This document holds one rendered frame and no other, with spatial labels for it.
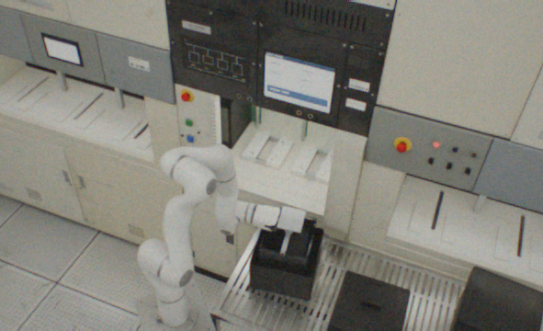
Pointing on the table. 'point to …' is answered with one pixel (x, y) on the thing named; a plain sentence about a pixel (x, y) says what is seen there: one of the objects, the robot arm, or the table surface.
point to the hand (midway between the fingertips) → (289, 222)
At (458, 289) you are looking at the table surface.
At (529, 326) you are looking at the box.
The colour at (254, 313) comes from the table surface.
